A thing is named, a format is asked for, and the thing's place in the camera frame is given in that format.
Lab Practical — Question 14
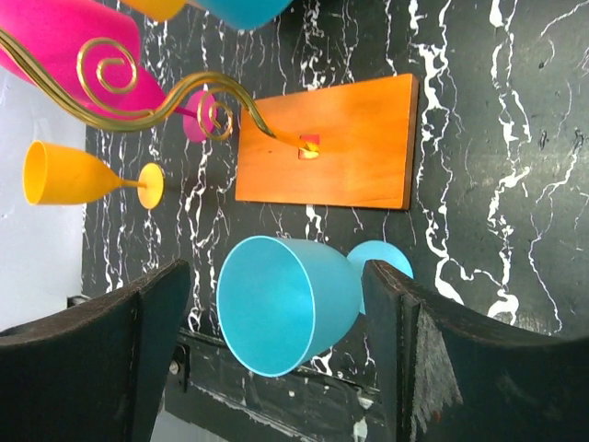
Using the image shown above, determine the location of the pink wine glass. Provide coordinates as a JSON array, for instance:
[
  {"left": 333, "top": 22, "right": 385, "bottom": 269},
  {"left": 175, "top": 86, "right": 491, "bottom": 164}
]
[
  {"left": 0, "top": 0, "right": 142, "bottom": 88},
  {"left": 85, "top": 65, "right": 217, "bottom": 143}
]

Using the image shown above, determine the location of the blue wine glass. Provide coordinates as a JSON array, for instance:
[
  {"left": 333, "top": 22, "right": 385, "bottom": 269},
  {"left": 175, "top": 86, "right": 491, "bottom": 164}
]
[
  {"left": 216, "top": 236, "right": 414, "bottom": 378},
  {"left": 197, "top": 0, "right": 291, "bottom": 30}
]

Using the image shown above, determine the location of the gold wire wine glass rack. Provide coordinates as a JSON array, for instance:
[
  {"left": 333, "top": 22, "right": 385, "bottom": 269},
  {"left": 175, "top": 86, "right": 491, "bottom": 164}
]
[{"left": 1, "top": 32, "right": 419, "bottom": 210}]

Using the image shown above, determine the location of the orange wine glass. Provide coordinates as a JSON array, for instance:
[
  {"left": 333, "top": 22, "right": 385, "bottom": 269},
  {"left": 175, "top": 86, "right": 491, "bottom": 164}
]
[
  {"left": 22, "top": 141, "right": 165, "bottom": 210},
  {"left": 121, "top": 0, "right": 186, "bottom": 22}
]

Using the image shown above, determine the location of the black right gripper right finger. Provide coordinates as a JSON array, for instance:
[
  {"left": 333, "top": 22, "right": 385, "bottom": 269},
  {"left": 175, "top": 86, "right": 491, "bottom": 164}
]
[{"left": 363, "top": 261, "right": 588, "bottom": 441}]

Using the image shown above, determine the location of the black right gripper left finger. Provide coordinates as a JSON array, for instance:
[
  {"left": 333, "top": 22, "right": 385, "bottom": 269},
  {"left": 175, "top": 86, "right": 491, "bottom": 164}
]
[{"left": 1, "top": 260, "right": 191, "bottom": 441}]

